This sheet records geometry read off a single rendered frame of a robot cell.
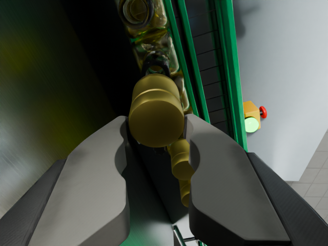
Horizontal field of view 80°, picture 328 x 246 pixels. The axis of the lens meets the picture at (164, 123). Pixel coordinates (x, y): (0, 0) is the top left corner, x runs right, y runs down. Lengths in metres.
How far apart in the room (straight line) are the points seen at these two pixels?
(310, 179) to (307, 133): 1.59
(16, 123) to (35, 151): 0.03
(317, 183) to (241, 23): 2.11
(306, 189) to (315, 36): 1.98
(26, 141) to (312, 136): 0.86
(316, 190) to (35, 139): 2.55
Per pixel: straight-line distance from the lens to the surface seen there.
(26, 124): 0.22
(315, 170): 2.38
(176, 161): 0.24
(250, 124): 0.62
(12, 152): 0.20
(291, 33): 0.69
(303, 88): 0.77
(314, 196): 2.69
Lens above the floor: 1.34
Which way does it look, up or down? 59 degrees down
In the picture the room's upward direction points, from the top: 178 degrees clockwise
